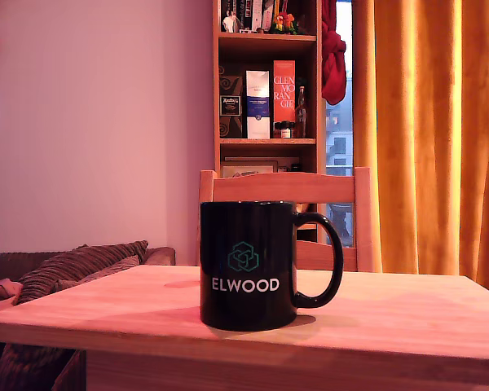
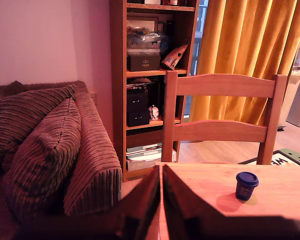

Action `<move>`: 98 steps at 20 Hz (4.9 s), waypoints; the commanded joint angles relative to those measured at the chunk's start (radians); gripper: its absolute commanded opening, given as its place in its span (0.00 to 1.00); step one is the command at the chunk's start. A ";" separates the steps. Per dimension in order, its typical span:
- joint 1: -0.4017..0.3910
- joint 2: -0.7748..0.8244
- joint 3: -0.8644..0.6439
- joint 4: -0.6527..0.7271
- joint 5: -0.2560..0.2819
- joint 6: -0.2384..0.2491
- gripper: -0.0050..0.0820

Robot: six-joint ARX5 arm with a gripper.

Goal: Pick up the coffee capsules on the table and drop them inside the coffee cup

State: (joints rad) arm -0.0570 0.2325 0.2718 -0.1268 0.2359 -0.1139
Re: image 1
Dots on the black book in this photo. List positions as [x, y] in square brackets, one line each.
[248, 12]

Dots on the small dark-capped jar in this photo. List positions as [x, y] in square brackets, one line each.
[285, 132]

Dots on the red hanging cloth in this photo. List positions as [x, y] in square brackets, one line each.
[333, 69]

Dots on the white and blue box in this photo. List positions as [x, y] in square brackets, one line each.
[257, 122]

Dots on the white book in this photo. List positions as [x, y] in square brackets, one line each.
[257, 12]

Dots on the dark spiral-patterned box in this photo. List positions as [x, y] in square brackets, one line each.
[228, 83]

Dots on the colourful toy figure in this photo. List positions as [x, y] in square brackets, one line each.
[284, 22]

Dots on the red Glenmorangie box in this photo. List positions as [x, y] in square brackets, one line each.
[284, 73]

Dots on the plain brown cushion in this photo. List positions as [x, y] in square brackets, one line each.
[106, 271]

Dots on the wooden bookshelf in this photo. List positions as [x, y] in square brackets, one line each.
[269, 38]

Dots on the orange curtain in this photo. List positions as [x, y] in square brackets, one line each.
[432, 142]

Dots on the pink cloth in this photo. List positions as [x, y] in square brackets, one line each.
[0, 291]

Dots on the striped brown cushion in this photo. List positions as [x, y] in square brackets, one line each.
[73, 264]
[28, 366]

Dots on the white figurine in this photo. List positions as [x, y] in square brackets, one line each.
[230, 22]

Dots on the framed picture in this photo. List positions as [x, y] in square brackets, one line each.
[248, 167]

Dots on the amber glass bottle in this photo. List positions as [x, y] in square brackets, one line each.
[301, 114]

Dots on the wooden chair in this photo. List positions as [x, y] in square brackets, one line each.
[285, 187]

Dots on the black Elwood mug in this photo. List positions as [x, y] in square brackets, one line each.
[244, 244]

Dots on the small black jar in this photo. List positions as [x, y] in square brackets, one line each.
[296, 167]

